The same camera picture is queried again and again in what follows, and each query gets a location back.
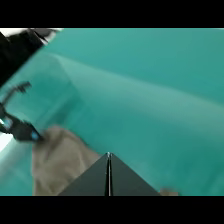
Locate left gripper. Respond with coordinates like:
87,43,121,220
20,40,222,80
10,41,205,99
0,102,45,143

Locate beige shirt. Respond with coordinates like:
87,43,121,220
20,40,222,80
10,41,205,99
31,124,180,197

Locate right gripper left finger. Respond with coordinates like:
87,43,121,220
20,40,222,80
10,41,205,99
58,152,109,197

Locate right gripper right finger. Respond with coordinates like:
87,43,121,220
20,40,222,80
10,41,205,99
109,152,161,197

